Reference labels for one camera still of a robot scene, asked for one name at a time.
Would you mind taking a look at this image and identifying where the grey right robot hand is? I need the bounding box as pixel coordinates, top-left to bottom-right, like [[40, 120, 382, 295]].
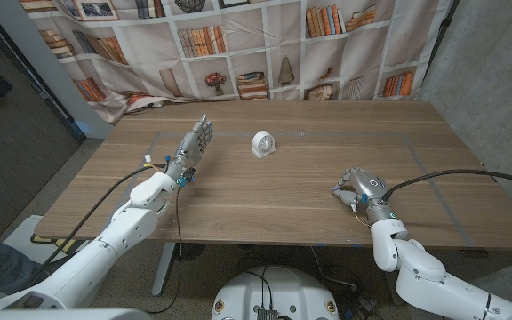
[[331, 167, 395, 224]]

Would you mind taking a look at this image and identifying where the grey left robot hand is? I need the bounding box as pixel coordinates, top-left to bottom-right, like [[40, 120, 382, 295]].
[[163, 114, 215, 181]]

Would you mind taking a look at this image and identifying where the white kitchen timer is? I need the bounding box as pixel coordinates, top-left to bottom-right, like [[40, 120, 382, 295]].
[[251, 130, 276, 160]]

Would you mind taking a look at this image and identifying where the black round floor stand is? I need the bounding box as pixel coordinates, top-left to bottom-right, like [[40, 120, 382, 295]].
[[173, 243, 206, 262]]

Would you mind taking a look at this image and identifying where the grey power adapter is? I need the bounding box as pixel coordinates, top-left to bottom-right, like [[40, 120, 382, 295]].
[[355, 295, 378, 313]]

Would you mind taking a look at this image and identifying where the printed bookshelf backdrop cloth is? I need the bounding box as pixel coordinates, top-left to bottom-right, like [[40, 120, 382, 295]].
[[18, 0, 455, 124]]

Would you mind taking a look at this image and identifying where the white table leg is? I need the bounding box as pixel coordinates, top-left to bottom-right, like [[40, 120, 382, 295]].
[[151, 242, 177, 298]]

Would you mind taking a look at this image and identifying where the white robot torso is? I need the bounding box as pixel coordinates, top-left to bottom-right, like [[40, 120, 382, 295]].
[[211, 265, 340, 320]]

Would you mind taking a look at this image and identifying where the black backdrop pole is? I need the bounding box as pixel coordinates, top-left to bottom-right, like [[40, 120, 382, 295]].
[[424, 0, 460, 81]]

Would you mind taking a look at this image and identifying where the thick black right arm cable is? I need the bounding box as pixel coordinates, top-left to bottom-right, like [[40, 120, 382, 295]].
[[380, 167, 512, 202]]

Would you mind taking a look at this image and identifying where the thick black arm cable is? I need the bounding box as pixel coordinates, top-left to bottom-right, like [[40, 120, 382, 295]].
[[27, 163, 171, 285], [380, 167, 512, 202]]

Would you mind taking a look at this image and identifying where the thin braided left arm cable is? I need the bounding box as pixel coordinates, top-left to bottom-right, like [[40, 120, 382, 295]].
[[147, 185, 183, 315]]

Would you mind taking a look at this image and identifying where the white floor cable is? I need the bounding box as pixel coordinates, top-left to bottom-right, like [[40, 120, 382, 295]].
[[310, 246, 359, 291]]

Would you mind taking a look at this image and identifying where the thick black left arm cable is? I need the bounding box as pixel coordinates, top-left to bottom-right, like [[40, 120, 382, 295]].
[[27, 163, 171, 285]]

